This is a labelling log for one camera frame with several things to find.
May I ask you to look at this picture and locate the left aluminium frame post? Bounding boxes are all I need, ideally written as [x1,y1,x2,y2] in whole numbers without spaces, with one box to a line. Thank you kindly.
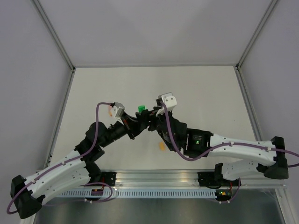
[31,0,76,72]

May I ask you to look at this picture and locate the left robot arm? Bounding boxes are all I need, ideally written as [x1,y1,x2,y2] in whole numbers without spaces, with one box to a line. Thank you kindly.
[7,106,155,219]

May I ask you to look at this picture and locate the orange highlighter pen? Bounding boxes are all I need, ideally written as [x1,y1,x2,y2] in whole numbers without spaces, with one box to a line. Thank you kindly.
[108,105,112,117]

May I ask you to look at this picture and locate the right aluminium frame post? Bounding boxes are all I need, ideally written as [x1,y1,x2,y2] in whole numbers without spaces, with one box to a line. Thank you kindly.
[235,0,280,70]

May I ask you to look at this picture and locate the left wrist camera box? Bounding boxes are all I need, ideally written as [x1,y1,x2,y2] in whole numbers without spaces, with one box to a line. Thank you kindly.
[111,102,125,122]

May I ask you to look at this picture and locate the bright green pen cap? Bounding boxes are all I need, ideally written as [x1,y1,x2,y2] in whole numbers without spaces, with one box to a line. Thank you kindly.
[138,105,146,113]

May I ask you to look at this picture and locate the orange pen cap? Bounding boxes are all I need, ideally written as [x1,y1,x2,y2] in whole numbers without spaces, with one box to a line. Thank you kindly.
[158,142,165,151]

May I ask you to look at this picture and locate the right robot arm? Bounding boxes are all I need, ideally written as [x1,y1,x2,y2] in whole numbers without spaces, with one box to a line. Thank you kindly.
[149,107,289,185]

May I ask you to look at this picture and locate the white slotted cable duct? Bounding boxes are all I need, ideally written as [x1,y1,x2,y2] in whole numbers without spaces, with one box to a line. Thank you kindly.
[56,187,216,198]

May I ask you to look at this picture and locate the aluminium frame post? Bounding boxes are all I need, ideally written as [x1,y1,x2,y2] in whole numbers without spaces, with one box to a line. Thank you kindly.
[235,0,280,70]
[31,0,76,72]

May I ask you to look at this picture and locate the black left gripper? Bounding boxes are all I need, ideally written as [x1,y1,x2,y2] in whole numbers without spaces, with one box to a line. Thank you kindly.
[100,112,142,148]

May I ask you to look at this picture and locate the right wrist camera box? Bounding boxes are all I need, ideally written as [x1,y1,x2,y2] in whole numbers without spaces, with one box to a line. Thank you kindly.
[156,92,177,116]

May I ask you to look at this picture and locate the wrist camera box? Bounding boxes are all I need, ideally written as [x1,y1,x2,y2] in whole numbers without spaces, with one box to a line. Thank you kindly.
[111,102,125,122]
[156,92,177,116]

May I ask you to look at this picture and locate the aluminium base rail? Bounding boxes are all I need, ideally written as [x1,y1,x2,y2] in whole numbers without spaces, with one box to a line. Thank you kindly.
[35,169,287,188]

